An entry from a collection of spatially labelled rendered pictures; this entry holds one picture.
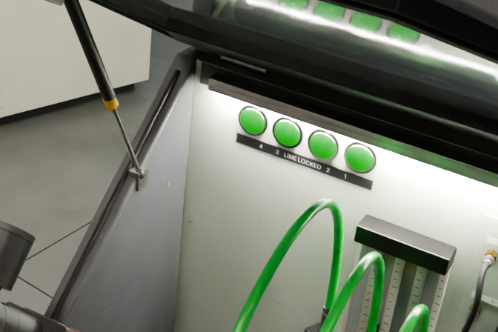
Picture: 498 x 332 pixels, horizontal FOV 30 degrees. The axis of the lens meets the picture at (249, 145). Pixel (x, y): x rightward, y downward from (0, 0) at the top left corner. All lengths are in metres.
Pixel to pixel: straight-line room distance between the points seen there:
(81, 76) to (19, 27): 0.42
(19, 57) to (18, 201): 0.69
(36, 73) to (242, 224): 2.69
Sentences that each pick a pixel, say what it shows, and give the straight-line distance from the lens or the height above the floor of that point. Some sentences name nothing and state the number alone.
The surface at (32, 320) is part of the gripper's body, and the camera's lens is 0.99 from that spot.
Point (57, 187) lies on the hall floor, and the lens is 3.78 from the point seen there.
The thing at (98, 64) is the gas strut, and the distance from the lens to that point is 1.23.
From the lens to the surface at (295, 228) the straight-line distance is 1.13.
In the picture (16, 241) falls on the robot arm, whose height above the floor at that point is 1.51.
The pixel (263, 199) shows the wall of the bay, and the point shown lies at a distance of 1.50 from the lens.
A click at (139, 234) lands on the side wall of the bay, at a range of 1.48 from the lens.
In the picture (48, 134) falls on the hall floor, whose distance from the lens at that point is 4.14.
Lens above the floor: 2.06
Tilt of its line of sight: 30 degrees down
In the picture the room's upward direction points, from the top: 7 degrees clockwise
